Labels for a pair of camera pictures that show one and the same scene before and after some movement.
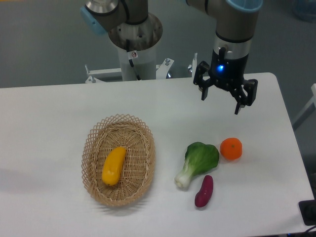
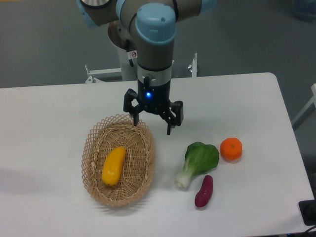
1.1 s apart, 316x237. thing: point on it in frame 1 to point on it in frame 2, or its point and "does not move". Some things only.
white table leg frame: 309,109 does not move
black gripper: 226,73 to 156,99
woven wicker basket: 137,170 does not move
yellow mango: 113,165 does not move
